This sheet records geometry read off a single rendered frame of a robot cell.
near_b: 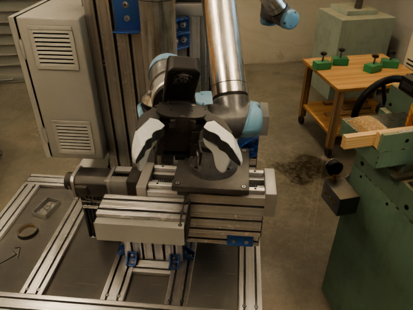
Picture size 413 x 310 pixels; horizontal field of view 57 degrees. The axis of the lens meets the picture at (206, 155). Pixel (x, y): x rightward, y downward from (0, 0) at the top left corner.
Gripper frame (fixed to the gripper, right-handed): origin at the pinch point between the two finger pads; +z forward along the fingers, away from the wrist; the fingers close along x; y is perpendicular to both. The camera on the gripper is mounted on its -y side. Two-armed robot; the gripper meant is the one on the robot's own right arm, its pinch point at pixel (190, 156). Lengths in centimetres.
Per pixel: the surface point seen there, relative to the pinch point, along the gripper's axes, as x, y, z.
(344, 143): -53, 25, -47
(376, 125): -67, 22, -54
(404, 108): -84, 21, -66
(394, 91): -83, 18, -73
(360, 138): -58, 23, -47
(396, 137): -67, 21, -44
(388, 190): -74, 41, -45
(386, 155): -66, 27, -44
